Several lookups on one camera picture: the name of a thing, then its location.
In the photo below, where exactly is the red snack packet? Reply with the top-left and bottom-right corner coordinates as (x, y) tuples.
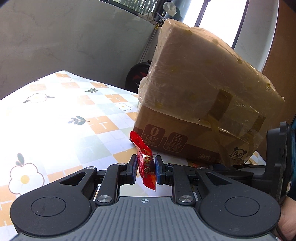
(130, 131), (156, 191)

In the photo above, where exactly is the person right hand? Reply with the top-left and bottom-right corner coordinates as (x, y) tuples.
(276, 196), (296, 240)

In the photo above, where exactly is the black exercise bike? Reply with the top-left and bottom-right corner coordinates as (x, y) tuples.
(125, 13), (163, 93)

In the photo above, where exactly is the floral checkered tablecloth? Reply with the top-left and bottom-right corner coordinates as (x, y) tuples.
(0, 70), (266, 241)

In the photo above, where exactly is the white bag on stick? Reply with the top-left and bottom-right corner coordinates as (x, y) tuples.
(163, 1), (177, 16)

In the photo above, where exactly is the wooden wardrobe panel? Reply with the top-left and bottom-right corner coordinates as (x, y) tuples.
(257, 0), (296, 160)

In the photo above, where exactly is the cardboard box with plastic liner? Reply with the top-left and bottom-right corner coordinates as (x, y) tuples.
(134, 19), (285, 166)

